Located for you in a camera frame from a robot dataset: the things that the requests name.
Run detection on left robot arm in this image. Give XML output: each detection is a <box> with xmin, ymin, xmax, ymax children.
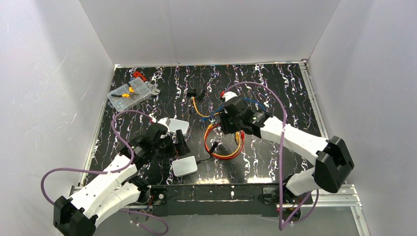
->
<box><xmin>53</xmin><ymin>123</ymin><xmax>190</xmax><ymax>236</ymax></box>

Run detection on white network switch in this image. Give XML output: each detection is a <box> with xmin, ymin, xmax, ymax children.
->
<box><xmin>172</xmin><ymin>156</ymin><xmax>198</xmax><ymax>177</ymax></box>
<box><xmin>168</xmin><ymin>118</ymin><xmax>189</xmax><ymax>135</ymax></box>

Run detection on yellow handled pliers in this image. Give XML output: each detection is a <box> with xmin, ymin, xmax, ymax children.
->
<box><xmin>111</xmin><ymin>86</ymin><xmax>138</xmax><ymax>99</ymax></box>

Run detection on short yellow ethernet cable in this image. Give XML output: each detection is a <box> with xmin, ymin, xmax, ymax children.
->
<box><xmin>206</xmin><ymin>123</ymin><xmax>245</xmax><ymax>160</ymax></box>

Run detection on black adapter with cable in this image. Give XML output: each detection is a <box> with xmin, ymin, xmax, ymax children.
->
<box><xmin>185</xmin><ymin>88</ymin><xmax>206</xmax><ymax>101</ymax></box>

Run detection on grey red adjustable wrench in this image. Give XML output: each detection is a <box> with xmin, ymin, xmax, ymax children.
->
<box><xmin>133</xmin><ymin>71</ymin><xmax>160</xmax><ymax>96</ymax></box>

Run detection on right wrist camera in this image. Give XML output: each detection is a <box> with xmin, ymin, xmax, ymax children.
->
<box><xmin>220</xmin><ymin>91</ymin><xmax>238</xmax><ymax>101</ymax></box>

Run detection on clear plastic parts box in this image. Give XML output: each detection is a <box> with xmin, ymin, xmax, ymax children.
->
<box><xmin>107</xmin><ymin>77</ymin><xmax>151</xmax><ymax>112</ymax></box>

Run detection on red ethernet cable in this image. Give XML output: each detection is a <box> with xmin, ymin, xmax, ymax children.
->
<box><xmin>204</xmin><ymin>122</ymin><xmax>245</xmax><ymax>161</ymax></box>

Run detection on black power adapter cable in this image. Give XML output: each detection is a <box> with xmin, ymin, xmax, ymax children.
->
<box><xmin>196</xmin><ymin>141</ymin><xmax>219</xmax><ymax>164</ymax></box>

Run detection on blue ethernet cable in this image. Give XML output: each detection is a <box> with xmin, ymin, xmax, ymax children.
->
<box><xmin>199</xmin><ymin>97</ymin><xmax>271</xmax><ymax>122</ymax></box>

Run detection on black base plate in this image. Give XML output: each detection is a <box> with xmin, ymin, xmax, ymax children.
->
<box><xmin>148</xmin><ymin>183</ymin><xmax>291</xmax><ymax>218</ymax></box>

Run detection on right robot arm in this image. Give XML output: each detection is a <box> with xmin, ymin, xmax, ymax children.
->
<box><xmin>219</xmin><ymin>92</ymin><xmax>355</xmax><ymax>197</ymax></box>

